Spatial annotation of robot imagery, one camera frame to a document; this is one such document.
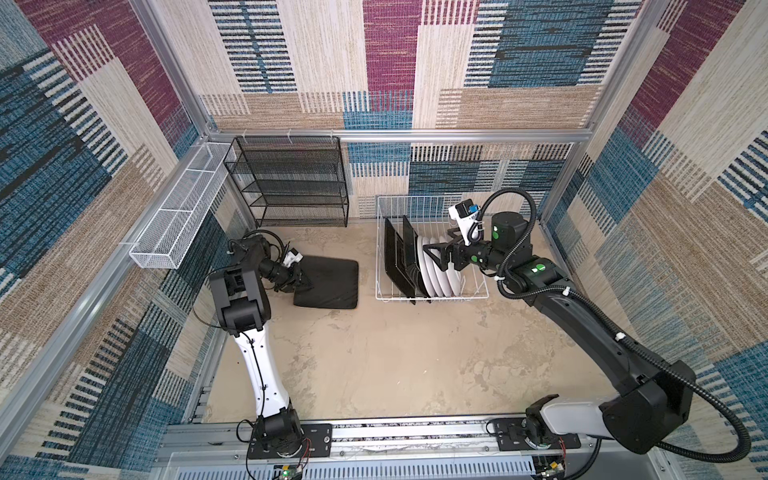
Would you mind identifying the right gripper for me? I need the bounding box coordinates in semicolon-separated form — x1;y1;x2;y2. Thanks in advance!
422;226;509;273

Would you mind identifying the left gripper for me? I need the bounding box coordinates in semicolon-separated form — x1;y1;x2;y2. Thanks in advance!
258;263;310;295

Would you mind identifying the black square plate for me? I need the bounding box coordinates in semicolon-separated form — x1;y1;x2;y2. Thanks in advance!
293;256;359;310

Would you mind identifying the floral square plate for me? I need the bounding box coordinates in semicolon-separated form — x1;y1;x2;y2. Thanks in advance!
402;215;431;299
384;218;415;304

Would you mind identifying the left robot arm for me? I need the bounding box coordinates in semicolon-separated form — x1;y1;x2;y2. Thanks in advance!
208;229;305;458

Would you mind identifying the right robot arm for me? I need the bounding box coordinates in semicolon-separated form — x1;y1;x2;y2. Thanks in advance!
421;212;695;454

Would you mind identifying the white round plate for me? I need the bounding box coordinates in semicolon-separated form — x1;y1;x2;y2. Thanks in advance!
435;266;454;298
447;264;464;297
425;255;445;298
417;236;437;298

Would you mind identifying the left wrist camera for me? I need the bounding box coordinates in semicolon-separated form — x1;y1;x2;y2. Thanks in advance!
282;249;303;268

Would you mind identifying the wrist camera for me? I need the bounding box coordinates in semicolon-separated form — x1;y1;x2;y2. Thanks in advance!
282;249;303;268
448;199;480;246

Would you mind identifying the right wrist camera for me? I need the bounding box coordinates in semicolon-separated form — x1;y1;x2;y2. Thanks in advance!
448;199;480;246

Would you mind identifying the white wire dish rack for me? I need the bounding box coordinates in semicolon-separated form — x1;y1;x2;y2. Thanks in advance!
375;195;489;304

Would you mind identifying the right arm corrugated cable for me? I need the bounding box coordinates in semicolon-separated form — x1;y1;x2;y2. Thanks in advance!
476;187;752;464

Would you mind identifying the black wire shelf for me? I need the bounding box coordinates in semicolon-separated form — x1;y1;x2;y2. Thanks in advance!
224;136;350;227

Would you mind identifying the white mesh wall basket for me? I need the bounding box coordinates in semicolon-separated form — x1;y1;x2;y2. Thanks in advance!
129;142;230;270

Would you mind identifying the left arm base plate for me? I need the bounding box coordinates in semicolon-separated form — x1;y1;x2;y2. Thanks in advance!
246;423;333;460

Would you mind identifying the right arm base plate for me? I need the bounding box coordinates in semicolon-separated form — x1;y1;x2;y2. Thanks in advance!
485;416;581;451

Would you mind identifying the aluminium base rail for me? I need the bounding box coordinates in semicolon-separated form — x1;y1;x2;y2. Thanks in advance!
150;414;684;479

